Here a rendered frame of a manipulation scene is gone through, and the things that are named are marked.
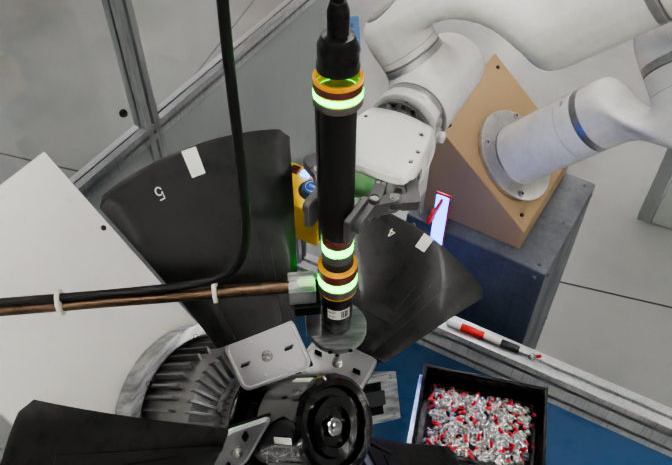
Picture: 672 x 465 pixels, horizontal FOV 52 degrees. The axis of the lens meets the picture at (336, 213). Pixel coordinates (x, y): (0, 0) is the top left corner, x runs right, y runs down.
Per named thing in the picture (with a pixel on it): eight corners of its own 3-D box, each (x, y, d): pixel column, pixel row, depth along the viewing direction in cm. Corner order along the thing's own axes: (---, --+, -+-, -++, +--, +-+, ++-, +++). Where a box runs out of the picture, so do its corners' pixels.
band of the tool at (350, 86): (315, 120, 58) (314, 92, 56) (311, 90, 61) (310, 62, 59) (366, 117, 59) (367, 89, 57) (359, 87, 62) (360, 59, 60)
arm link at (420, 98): (445, 154, 82) (435, 169, 81) (378, 131, 85) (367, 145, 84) (454, 96, 77) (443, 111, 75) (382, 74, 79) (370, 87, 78)
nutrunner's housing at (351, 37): (323, 356, 84) (315, 15, 52) (320, 329, 87) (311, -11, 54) (354, 353, 85) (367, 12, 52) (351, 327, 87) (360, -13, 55)
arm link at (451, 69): (417, 66, 76) (459, 133, 79) (461, 12, 85) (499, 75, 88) (363, 90, 83) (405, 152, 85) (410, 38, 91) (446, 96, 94)
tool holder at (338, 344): (293, 359, 81) (289, 308, 74) (290, 310, 86) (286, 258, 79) (370, 352, 82) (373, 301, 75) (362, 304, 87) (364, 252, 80)
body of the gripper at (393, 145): (442, 163, 81) (401, 224, 74) (364, 136, 84) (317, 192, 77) (450, 111, 75) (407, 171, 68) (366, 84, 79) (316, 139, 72)
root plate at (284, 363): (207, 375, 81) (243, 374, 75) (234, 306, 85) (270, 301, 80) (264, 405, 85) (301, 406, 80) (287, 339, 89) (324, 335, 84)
